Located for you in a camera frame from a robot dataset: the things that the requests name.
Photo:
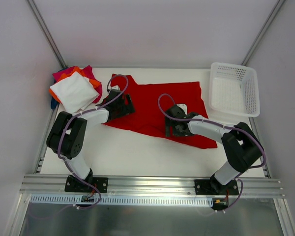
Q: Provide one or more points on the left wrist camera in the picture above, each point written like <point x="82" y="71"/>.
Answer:
<point x="116" y="87"/>

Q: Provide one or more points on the white plastic basket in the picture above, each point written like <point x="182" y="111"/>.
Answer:
<point x="233" y="89"/>

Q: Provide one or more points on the aluminium mounting rail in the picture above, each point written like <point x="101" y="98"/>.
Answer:
<point x="155" y="186"/>

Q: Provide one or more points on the left metal frame post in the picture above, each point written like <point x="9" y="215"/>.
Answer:
<point x="46" y="32"/>

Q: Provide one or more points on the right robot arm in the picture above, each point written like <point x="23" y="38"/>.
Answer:
<point x="241" y="147"/>

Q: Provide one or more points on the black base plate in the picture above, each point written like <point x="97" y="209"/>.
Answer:
<point x="76" y="186"/>
<point x="207" y="187"/>

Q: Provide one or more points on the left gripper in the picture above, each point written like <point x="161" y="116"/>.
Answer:
<point x="127" y="105"/>

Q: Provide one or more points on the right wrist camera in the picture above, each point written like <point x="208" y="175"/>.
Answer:
<point x="184" y="107"/>

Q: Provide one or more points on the white slotted cable duct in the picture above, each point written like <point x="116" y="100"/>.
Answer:
<point x="122" y="200"/>

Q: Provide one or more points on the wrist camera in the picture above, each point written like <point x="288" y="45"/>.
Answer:
<point x="116" y="87"/>
<point x="184" y="107"/>

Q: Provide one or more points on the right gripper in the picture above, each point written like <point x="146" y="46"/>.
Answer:
<point x="169" y="126"/>

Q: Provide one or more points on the metal frame post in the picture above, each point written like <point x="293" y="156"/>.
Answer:
<point x="46" y="32"/>
<point x="265" y="27"/>

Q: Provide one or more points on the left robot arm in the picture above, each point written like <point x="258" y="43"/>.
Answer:
<point x="67" y="134"/>

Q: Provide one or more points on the white folded t shirt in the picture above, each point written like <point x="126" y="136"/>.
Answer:
<point x="74" y="92"/>

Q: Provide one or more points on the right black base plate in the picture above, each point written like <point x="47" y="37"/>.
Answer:
<point x="207" y="187"/>

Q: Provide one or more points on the pink folded t shirt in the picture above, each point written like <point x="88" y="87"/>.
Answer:
<point x="86" y="72"/>

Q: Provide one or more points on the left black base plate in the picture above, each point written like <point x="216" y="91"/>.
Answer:
<point x="76" y="186"/>

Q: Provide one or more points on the right metal frame post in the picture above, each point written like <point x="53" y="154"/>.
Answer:
<point x="265" y="27"/>

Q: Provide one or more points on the blue folded t shirt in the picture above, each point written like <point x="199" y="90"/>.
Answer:
<point x="54" y="103"/>

